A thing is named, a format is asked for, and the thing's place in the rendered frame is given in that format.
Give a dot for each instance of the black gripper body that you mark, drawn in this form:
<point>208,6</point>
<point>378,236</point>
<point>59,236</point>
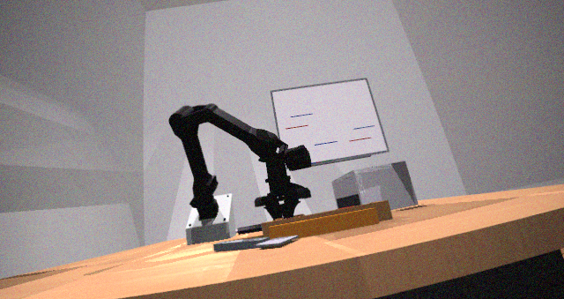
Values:
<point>279,187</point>

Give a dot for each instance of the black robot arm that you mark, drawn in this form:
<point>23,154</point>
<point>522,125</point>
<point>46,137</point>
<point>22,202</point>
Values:
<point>185,122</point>

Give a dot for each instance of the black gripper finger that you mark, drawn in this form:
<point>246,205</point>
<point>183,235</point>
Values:
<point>274,211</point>
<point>287,209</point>

